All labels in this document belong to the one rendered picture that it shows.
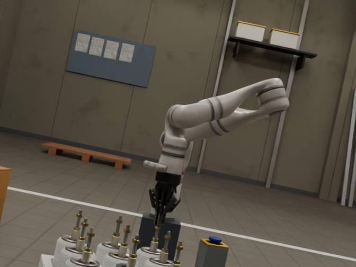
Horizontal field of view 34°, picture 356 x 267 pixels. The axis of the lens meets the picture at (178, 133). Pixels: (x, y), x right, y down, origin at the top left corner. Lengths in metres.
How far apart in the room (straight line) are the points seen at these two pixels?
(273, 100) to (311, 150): 8.51
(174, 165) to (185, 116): 0.15
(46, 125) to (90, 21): 1.91
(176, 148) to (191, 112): 0.11
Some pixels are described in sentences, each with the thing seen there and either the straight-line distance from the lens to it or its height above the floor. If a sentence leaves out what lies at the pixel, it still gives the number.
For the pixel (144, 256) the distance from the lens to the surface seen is 1.76.
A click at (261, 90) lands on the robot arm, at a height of 0.80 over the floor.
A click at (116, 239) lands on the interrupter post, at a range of 1.75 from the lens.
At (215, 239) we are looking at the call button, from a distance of 1.78.
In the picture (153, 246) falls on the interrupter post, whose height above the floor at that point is 0.27.
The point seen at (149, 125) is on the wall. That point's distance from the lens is 10.03.
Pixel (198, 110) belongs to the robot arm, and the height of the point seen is 0.69.
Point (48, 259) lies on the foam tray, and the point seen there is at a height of 0.18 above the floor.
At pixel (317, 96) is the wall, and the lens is 10.38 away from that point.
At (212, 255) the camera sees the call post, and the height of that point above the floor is 0.28.
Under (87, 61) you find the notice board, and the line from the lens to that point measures 10.15.
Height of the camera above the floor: 0.62
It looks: level
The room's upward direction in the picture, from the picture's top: 12 degrees clockwise
